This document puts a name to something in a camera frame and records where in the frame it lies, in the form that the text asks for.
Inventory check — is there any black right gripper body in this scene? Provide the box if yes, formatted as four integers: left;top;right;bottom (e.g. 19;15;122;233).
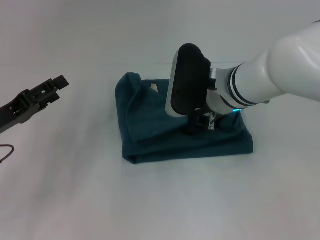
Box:
184;106;210;135

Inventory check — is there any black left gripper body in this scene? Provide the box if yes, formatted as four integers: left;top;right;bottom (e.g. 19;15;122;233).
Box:
0;86;48;135

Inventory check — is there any teal blue t-shirt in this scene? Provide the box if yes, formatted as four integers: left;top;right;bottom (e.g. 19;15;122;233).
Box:
115;71;255;165

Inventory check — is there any silver plug with cable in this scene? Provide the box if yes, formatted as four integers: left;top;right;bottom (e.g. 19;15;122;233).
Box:
206;112;219;131

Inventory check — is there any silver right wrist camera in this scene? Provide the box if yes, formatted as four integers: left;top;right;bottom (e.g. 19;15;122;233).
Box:
164;43;212;118

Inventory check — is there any red-brown cable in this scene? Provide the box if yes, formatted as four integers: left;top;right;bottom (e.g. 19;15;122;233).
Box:
0;144;15;164

